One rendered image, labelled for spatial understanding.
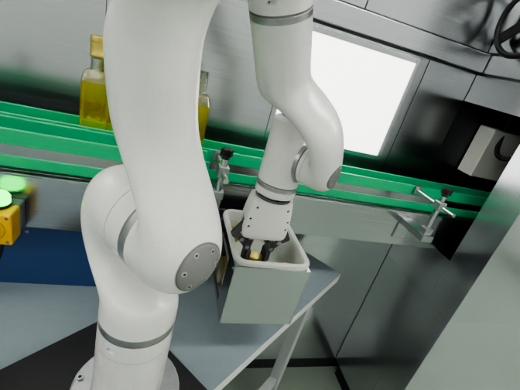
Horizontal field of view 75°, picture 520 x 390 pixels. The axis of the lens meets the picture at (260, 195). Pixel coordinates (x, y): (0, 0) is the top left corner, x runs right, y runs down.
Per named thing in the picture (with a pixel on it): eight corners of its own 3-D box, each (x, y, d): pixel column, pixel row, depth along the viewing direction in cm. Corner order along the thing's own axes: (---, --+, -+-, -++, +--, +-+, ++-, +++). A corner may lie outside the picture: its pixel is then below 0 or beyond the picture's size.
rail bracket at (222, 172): (217, 179, 90) (227, 135, 85) (225, 210, 76) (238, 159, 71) (206, 178, 89) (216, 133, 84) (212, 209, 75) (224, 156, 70)
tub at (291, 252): (275, 241, 95) (285, 215, 91) (301, 299, 76) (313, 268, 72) (215, 235, 90) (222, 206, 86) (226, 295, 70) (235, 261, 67)
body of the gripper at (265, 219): (292, 186, 74) (278, 228, 79) (248, 179, 71) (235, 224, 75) (303, 201, 68) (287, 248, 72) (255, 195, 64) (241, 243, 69)
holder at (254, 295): (263, 253, 103) (277, 210, 97) (289, 324, 79) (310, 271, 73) (208, 248, 97) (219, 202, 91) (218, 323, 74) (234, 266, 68)
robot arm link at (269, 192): (292, 176, 73) (288, 188, 75) (254, 169, 71) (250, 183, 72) (305, 193, 66) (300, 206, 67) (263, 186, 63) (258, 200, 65)
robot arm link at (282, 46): (372, 8, 43) (347, 179, 65) (276, -9, 51) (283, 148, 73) (333, 33, 39) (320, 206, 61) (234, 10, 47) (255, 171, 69)
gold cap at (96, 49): (87, 53, 75) (88, 32, 73) (104, 56, 77) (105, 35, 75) (91, 56, 73) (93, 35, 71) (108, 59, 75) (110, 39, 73)
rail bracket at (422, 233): (399, 234, 114) (429, 174, 105) (432, 266, 99) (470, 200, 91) (388, 233, 113) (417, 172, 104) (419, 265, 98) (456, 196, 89)
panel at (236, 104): (374, 157, 121) (416, 58, 107) (379, 160, 118) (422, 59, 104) (102, 102, 93) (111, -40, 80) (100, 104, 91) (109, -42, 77)
